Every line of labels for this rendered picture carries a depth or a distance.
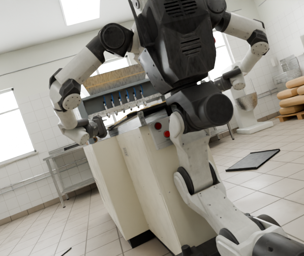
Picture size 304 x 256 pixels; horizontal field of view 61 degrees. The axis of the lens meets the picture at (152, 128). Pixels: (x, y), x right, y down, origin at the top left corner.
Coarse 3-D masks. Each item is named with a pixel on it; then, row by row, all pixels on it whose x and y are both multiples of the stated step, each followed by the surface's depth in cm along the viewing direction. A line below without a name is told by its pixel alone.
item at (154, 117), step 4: (164, 108) 169; (172, 108) 157; (156, 112) 185; (160, 112) 178; (164, 112) 171; (148, 116) 204; (152, 116) 196; (156, 116) 188; (160, 116) 181; (164, 116) 174; (148, 120) 207; (152, 120) 199; (156, 120) 191
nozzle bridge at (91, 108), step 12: (132, 84) 201; (144, 84) 213; (96, 96) 192; (108, 96) 203; (132, 96) 209; (144, 96) 212; (156, 96) 210; (84, 108) 189; (96, 108) 200; (108, 108) 203; (120, 108) 200
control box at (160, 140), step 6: (162, 120) 129; (168, 120) 130; (150, 126) 127; (162, 126) 129; (168, 126) 130; (150, 132) 129; (156, 132) 128; (162, 132) 129; (156, 138) 127; (162, 138) 128; (168, 138) 129; (156, 144) 127; (162, 144) 128; (168, 144) 129
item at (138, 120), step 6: (138, 114) 125; (126, 120) 150; (132, 120) 138; (138, 120) 128; (144, 120) 126; (120, 126) 171; (126, 126) 156; (132, 126) 143; (138, 126) 131; (114, 132) 198; (120, 132) 177
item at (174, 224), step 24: (120, 144) 186; (144, 144) 129; (144, 168) 144; (168, 168) 131; (216, 168) 139; (144, 192) 165; (168, 192) 130; (168, 216) 132; (192, 216) 133; (168, 240) 149; (192, 240) 132
